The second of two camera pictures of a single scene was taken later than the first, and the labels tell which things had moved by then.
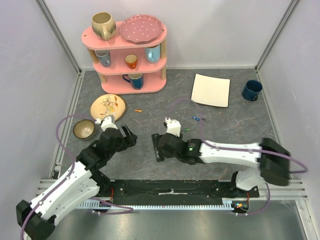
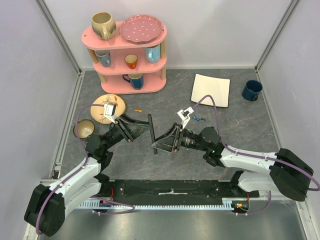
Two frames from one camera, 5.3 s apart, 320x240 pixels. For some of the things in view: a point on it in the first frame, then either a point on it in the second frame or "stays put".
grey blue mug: [104, 56] stays put
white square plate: [210, 90] stays put
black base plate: [174, 192] stays put
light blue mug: [153, 54] stays put
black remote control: [159, 157] to [152, 132]
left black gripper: [131, 142] to [133, 129]
